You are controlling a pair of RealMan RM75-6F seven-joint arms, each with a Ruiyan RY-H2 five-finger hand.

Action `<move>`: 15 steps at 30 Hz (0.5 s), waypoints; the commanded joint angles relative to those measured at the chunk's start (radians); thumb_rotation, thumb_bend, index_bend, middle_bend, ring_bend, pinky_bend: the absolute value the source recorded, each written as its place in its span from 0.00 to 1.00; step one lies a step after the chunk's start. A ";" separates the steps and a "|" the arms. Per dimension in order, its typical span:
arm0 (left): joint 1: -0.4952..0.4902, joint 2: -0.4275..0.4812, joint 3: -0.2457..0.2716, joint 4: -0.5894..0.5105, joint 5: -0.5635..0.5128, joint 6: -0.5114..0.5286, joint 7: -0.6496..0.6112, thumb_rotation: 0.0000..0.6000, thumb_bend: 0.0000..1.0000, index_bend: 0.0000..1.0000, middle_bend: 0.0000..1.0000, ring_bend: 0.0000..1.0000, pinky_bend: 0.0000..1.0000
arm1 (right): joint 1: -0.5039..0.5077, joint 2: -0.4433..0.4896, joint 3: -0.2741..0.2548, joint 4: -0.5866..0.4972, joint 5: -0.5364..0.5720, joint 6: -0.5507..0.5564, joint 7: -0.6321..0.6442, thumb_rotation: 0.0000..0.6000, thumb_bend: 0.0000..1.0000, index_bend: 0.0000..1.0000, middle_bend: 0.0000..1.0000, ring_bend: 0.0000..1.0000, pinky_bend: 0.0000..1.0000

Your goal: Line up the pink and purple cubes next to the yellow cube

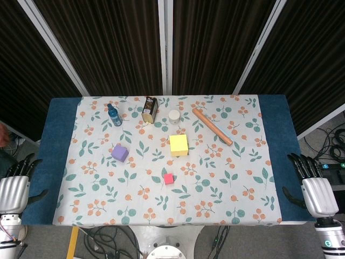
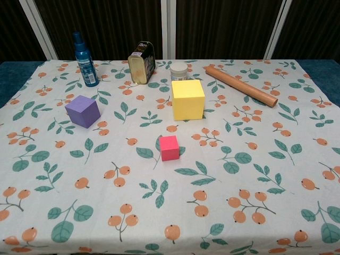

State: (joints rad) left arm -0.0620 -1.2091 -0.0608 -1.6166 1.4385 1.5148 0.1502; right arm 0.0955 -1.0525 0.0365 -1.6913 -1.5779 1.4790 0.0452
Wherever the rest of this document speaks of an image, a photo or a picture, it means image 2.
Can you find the blue spray bottle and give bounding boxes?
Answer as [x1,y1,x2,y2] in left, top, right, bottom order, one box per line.
[72,31,100,88]

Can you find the purple foam cube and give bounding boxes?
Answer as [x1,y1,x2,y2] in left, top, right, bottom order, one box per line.
[64,95,101,130]

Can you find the yellow foam cube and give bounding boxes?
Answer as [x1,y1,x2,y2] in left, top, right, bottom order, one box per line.
[171,79,206,122]

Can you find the dark pleated partition panel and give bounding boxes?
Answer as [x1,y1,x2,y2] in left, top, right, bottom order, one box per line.
[20,0,171,61]
[262,0,340,61]
[161,0,286,61]
[0,0,58,62]

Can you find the pink foam cube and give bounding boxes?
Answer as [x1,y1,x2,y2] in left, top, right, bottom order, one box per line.
[159,135,181,162]

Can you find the fruit and leaf print tablecloth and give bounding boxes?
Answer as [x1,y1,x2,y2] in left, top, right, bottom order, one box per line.
[0,59,340,255]

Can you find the white round jar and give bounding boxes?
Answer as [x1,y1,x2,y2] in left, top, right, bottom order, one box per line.
[169,63,189,82]

